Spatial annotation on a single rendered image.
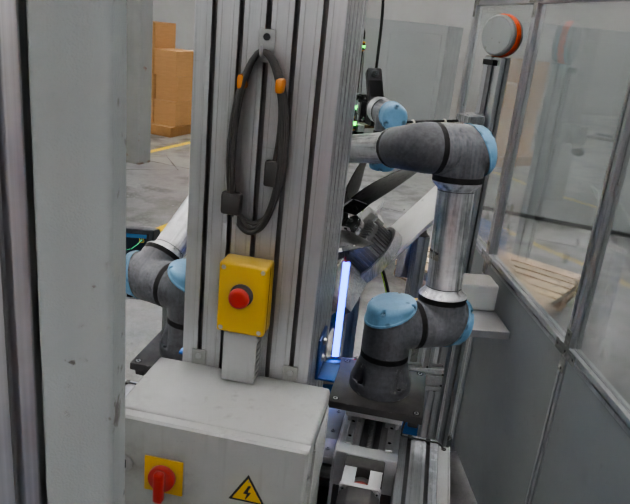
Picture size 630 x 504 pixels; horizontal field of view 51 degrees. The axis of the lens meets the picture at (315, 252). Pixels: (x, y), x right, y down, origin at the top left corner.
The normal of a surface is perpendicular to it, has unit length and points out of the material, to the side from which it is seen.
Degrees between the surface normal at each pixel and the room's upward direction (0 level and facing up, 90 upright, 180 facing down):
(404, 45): 90
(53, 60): 90
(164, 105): 90
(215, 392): 0
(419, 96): 90
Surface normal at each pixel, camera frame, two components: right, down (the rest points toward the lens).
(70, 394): 0.04, 0.33
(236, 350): -0.19, 0.31
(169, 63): -0.40, 0.26
